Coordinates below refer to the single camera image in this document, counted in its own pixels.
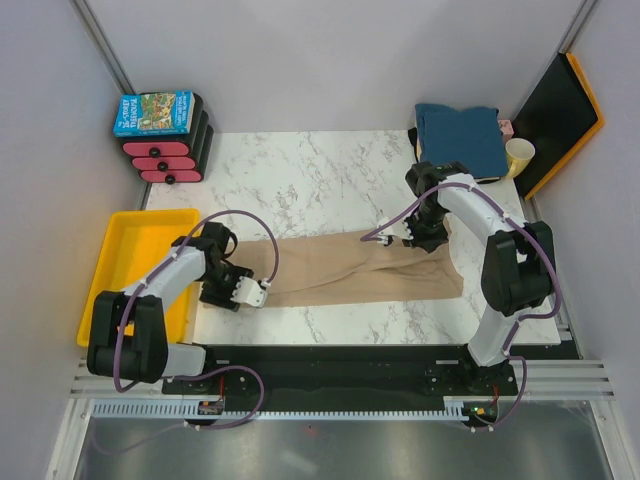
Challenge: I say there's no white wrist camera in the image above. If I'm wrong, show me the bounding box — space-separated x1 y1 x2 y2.
375 218 413 246
231 277 271 308

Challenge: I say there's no white cable duct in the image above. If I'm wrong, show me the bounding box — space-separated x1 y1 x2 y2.
91 398 469 421

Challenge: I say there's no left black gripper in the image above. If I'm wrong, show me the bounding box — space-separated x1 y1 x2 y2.
199 263 253 313

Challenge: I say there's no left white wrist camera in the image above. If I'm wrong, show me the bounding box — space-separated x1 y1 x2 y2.
231 277 271 308

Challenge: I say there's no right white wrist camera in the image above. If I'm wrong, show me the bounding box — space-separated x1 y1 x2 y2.
375 218 413 246

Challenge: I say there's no aluminium frame rail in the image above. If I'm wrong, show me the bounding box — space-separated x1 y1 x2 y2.
70 359 163 399

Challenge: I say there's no black orange tray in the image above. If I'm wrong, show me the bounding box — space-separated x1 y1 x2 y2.
512 53 605 199

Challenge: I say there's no blue treehouse book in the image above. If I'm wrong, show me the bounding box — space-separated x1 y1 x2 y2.
112 90 202 138

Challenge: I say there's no pink box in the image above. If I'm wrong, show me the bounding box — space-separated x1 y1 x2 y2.
498 119 514 143

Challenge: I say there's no black pink drawer unit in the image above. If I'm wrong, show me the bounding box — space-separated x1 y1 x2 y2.
114 93 214 185

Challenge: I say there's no beige t-shirt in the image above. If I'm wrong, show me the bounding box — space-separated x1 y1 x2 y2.
227 219 466 308

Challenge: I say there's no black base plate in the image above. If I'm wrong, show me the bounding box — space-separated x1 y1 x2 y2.
162 345 518 411

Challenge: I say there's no yellow mug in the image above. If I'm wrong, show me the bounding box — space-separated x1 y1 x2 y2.
505 138 536 179

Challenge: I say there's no yellow plastic bin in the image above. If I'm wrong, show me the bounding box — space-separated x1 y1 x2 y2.
76 209 200 347

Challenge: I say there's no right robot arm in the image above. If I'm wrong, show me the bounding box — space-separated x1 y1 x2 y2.
403 162 557 394

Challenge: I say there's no folded blue t-shirt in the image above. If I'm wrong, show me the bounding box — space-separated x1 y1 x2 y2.
415 103 508 177

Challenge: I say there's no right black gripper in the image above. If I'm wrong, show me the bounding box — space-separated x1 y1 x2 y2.
399 202 449 253

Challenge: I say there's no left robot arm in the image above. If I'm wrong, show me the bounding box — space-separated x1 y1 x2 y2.
87 222 267 393

